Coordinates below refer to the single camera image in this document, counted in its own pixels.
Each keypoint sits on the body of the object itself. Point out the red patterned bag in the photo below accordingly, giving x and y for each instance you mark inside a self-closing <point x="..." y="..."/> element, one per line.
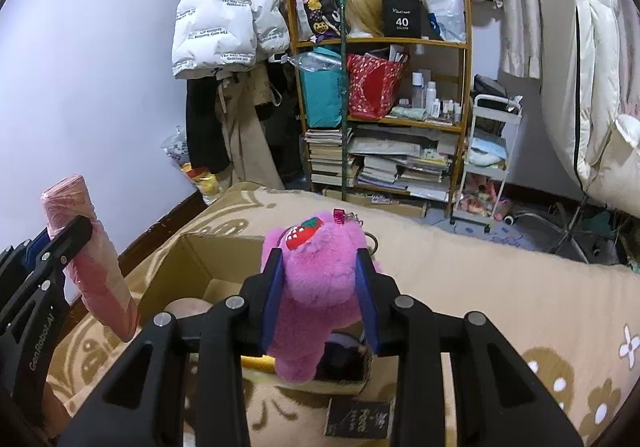
<point x="372" y="87"/>

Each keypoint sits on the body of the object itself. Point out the pink roll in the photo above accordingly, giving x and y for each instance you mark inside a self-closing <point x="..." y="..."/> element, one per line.
<point x="97" y="272"/>

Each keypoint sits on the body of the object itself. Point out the neat stack of books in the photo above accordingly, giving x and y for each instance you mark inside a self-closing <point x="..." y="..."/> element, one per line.
<point x="325" y="157"/>

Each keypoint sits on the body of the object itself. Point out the purple plush doll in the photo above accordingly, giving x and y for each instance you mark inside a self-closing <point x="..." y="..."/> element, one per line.
<point x="340" y="354"/>

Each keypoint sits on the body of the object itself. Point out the yellow and white floor bags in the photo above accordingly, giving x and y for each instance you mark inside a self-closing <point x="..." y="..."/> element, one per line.
<point x="200" y="177"/>

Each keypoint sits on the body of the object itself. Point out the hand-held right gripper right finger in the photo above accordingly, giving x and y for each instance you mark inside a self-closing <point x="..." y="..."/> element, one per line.
<point x="371" y="312"/>

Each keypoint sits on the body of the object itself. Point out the blond wig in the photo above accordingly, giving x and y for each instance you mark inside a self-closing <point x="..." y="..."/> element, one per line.
<point x="365" y="9"/>

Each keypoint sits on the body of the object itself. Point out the yellow plush toy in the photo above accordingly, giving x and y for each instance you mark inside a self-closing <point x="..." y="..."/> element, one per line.
<point x="257" y="364"/>

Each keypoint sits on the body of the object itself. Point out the printed cartoon bag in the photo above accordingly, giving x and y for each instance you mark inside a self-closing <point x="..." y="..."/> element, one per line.
<point x="317" y="2"/>

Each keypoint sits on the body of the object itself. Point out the beige hanging coat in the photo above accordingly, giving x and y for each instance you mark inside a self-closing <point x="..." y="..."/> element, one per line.
<point x="245" y="142"/>

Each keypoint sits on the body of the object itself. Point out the black square box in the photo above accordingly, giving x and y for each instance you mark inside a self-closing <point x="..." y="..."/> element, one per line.
<point x="402" y="19"/>

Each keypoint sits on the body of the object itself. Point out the white padded chair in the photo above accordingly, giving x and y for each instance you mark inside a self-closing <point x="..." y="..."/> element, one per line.
<point x="565" y="52"/>

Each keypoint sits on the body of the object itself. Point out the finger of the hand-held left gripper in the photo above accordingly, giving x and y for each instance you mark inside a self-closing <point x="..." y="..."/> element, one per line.
<point x="70" y="242"/>
<point x="30" y="249"/>

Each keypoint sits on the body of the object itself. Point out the green pole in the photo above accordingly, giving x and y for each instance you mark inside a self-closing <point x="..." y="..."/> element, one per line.
<point x="344" y="102"/>

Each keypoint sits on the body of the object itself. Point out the cardboard box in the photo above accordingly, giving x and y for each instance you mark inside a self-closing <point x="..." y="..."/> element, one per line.
<point x="220" y="257"/>

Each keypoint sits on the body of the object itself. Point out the dark hanging garment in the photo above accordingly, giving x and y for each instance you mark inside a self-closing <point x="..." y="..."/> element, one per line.
<point x="287" y="127"/>

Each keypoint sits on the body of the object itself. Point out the white rolling cart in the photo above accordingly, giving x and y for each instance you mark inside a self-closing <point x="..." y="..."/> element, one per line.
<point x="492" y="107"/>

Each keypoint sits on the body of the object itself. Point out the group of cosmetic bottles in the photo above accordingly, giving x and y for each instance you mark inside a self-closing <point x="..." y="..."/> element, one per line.
<point x="430" y="99"/>

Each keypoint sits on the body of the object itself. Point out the teal shopping bag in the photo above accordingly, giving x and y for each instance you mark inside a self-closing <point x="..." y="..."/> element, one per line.
<point x="322" y="92"/>

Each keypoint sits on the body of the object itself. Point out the pink plush toy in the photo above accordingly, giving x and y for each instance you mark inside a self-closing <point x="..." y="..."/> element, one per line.
<point x="320" y="287"/>

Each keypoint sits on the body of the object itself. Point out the black hanging coat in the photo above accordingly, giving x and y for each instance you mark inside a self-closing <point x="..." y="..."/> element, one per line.
<point x="202" y="127"/>

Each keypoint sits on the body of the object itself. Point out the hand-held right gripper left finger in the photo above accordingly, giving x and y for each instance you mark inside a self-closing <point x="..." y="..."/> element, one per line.
<point x="270" y="307"/>

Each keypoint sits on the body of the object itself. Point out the messy pile of books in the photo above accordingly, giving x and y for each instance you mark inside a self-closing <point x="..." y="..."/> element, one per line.
<point x="400" y="167"/>

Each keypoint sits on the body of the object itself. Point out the white puffer jacket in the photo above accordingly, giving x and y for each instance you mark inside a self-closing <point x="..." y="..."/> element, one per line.
<point x="220" y="12"/>

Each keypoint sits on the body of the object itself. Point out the black hang tag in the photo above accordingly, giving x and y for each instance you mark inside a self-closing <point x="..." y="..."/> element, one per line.
<point x="357" y="417"/>

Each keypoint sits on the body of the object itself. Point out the black pouch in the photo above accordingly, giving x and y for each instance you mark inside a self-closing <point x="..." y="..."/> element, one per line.
<point x="487" y="87"/>

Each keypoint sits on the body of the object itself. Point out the wooden shelf unit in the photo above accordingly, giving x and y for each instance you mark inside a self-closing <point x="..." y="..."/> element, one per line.
<point x="462" y="77"/>

